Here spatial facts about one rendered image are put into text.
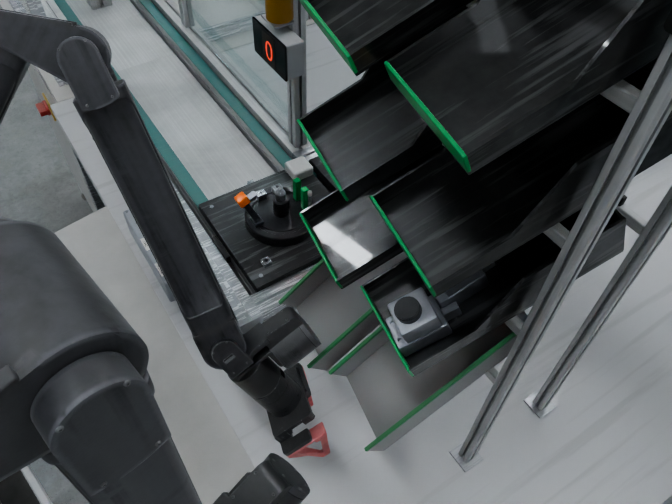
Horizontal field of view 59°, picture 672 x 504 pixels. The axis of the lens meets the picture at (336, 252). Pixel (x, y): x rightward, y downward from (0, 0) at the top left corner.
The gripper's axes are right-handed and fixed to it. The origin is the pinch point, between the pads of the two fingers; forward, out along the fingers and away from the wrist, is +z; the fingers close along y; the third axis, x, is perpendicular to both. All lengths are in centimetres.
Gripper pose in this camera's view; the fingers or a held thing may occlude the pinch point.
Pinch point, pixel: (315, 427)
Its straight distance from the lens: 97.3
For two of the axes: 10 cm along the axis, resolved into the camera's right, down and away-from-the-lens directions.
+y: -2.9, -5.4, 7.9
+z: 4.8, 6.3, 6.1
